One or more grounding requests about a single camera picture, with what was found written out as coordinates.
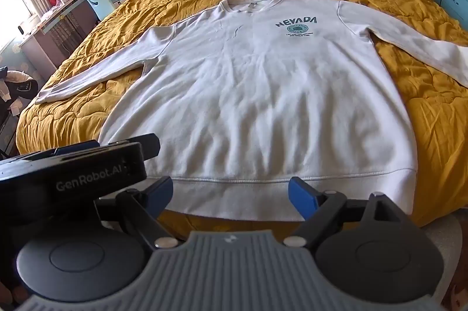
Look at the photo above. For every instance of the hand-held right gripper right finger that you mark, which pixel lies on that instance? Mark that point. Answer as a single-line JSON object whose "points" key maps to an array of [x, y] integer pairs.
{"points": [[301, 195]]}

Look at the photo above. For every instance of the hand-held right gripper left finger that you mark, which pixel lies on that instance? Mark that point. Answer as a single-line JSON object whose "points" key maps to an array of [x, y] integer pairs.
{"points": [[162, 188]]}

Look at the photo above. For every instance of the white printed sweatshirt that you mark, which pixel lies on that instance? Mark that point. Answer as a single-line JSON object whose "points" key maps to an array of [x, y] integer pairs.
{"points": [[237, 95]]}

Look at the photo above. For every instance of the dark and white jacket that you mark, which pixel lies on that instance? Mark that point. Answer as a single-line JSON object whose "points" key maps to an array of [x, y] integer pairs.
{"points": [[18, 84]]}

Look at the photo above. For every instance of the grey desk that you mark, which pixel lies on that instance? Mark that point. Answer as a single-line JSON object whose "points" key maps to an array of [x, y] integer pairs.
{"points": [[47, 33]]}

